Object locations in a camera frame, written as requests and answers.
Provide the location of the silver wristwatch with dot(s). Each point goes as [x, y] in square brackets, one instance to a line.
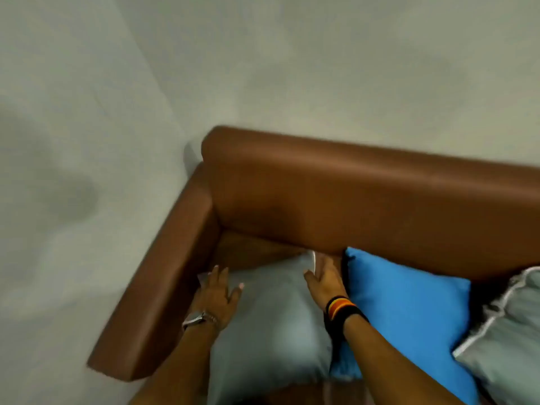
[198, 319]

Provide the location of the person's left hand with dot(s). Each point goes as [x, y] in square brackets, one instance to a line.
[213, 298]

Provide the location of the black striped wristband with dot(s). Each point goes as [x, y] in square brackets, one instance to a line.
[342, 314]

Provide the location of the blue square cushion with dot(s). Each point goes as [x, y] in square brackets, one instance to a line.
[409, 307]

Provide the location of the person's right hand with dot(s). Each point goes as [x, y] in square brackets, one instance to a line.
[329, 283]

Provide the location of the person's right forearm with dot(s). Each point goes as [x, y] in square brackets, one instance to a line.
[392, 366]

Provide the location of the person's left forearm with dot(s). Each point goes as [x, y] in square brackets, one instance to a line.
[177, 366]

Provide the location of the grey cushion with piped edge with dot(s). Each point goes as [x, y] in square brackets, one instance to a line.
[506, 333]

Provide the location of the grey square cushion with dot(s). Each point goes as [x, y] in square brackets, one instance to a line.
[270, 324]

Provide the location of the person's right thumb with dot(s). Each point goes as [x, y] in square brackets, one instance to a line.
[311, 279]

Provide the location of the person's left thumb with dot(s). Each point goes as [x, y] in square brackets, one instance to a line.
[234, 293]

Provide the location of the brown leather sofa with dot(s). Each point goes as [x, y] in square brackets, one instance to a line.
[337, 193]

